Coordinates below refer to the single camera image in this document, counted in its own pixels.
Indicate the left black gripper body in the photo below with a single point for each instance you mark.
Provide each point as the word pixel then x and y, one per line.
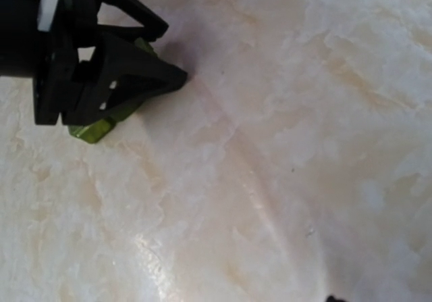
pixel 50 57

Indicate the green weekly pill organizer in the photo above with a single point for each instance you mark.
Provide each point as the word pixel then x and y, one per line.
pixel 94 133

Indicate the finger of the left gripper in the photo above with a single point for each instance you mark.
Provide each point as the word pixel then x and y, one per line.
pixel 152 27
pixel 118 74

